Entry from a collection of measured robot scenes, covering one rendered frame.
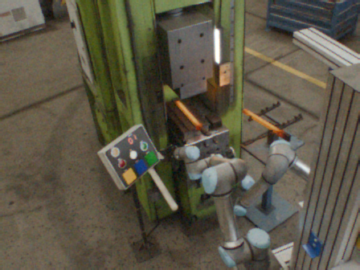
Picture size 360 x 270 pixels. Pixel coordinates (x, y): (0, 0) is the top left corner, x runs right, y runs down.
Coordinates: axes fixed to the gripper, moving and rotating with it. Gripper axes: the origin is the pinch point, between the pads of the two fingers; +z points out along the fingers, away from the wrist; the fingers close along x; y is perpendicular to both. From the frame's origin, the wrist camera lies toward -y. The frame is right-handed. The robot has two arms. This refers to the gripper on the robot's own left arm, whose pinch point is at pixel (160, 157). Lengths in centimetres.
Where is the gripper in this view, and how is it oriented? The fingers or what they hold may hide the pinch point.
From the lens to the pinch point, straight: 244.7
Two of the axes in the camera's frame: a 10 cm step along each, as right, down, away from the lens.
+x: -6.3, 5.2, -5.8
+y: -4.5, -8.5, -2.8
